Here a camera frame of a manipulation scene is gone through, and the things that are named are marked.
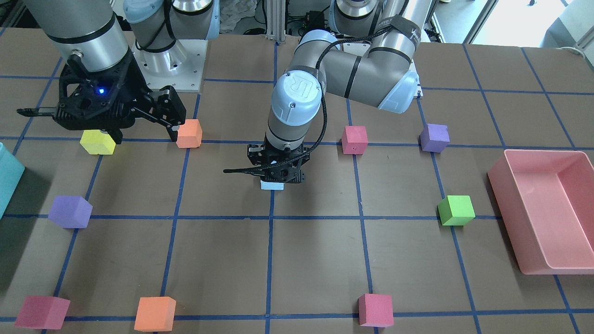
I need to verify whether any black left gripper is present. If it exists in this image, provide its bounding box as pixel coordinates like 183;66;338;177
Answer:
247;142;310;184

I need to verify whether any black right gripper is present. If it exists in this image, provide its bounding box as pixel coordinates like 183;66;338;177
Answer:
17;51;186;145

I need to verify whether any light blue foam block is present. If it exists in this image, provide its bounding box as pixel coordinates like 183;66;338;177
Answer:
260;180;285;191

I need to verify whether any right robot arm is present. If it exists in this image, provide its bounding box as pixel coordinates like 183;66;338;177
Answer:
17;0;220;144

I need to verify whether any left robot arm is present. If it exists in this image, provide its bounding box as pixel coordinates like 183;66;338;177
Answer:
237;0;433;183

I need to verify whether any purple foam block near left arm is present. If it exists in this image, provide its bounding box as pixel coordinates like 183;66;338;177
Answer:
420;123;450;154

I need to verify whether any yellow foam block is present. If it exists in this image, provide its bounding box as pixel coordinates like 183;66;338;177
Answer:
80;129;116;155

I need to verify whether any pink foam block with dot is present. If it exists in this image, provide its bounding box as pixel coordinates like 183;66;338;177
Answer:
341;126;369;155

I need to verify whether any cyan plastic tray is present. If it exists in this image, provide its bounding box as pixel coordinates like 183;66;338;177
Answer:
0;142;25;217

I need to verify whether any purple foam block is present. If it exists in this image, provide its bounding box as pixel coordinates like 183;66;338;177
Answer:
47;195;93;229

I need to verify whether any orange foam block far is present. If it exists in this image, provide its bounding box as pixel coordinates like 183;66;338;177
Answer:
176;119;202;148

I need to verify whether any orange foam block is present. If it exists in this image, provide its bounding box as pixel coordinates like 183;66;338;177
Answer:
134;296;176;332
176;119;202;148

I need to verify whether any pink foam block front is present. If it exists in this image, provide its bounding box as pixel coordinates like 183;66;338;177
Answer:
358;293;394;328
14;295;71;330

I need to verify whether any green foam block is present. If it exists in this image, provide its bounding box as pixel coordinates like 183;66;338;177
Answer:
437;195;476;226

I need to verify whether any orange foam block front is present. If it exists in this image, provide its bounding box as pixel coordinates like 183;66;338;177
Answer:
134;296;176;332

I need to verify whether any pink plastic tray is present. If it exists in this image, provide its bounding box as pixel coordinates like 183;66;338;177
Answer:
488;149;594;275

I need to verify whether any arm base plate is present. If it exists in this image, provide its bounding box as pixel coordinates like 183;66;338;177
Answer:
409;60;424;99
131;39;208;93

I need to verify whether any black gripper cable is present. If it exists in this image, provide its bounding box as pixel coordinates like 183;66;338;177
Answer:
223;16;420;175

